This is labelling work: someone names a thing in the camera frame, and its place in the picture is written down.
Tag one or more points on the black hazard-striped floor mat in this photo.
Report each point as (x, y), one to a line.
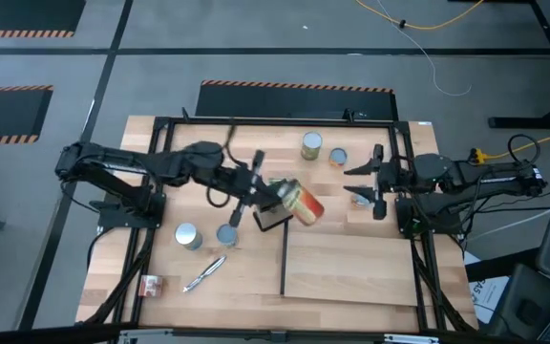
(294, 102)
(22, 14)
(3, 114)

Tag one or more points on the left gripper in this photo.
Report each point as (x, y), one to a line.
(242, 184)

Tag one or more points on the blue label silver-top can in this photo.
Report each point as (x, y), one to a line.
(188, 235)

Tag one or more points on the small orange print can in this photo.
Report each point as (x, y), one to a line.
(358, 202)

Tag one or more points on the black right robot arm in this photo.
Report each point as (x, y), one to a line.
(494, 179)

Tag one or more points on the black aluminium table frame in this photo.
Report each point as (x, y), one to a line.
(280, 122)

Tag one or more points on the black case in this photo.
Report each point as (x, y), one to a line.
(523, 306)

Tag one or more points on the green label can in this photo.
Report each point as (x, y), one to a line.
(311, 143)

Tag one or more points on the white paper sheet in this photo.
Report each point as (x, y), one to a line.
(482, 296)

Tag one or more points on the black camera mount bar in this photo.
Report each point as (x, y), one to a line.
(65, 334)

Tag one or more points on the small red white box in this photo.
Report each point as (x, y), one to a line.
(151, 285)

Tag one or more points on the large red yellow label can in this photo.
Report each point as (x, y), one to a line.
(303, 203)

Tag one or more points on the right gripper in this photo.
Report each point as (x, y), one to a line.
(394, 179)

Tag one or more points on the tomato print can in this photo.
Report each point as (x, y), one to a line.
(227, 235)

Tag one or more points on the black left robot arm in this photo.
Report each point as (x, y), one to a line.
(112, 160)

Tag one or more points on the small yellow pink can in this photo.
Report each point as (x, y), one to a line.
(338, 156)

